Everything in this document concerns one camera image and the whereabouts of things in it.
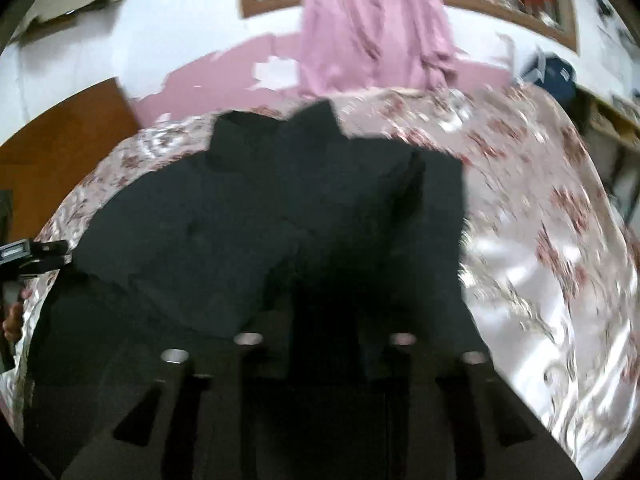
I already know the person's left hand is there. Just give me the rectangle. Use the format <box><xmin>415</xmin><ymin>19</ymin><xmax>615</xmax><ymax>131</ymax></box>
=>
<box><xmin>1</xmin><ymin>287</ymin><xmax>24</xmax><ymax>343</ymax></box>

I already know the black garment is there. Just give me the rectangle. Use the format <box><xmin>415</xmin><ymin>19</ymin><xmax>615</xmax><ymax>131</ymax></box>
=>
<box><xmin>22</xmin><ymin>100</ymin><xmax>493</xmax><ymax>480</ymax></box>

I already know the floral satin bedspread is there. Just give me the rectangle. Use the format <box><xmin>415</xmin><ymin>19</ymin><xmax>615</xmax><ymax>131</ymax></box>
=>
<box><xmin>12</xmin><ymin>82</ymin><xmax>640</xmax><ymax>466</ymax></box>

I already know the blue bag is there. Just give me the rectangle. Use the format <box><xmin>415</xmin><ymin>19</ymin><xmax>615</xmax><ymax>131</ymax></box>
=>
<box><xmin>519</xmin><ymin>50</ymin><xmax>579</xmax><ymax>104</ymax></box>

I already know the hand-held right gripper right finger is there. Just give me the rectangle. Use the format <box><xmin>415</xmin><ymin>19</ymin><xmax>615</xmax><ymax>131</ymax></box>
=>
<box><xmin>387</xmin><ymin>332</ymin><xmax>583</xmax><ymax>480</ymax></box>

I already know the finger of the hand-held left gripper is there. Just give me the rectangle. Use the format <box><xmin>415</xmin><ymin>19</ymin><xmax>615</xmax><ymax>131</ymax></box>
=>
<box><xmin>30</xmin><ymin>240</ymin><xmax>73</xmax><ymax>268</ymax></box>

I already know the brown wooden headboard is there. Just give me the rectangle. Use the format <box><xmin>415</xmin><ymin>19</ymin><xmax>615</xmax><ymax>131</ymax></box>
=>
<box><xmin>0</xmin><ymin>77</ymin><xmax>142</xmax><ymax>246</ymax></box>

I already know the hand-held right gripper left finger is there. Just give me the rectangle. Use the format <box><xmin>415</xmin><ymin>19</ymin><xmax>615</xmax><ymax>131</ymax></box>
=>
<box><xmin>60</xmin><ymin>332</ymin><xmax>267</xmax><ymax>480</ymax></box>

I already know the pink tied curtain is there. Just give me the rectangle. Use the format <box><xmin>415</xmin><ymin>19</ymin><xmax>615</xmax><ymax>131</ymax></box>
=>
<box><xmin>382</xmin><ymin>0</ymin><xmax>460</xmax><ymax>92</ymax></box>
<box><xmin>298</xmin><ymin>0</ymin><xmax>393</xmax><ymax>98</ymax></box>

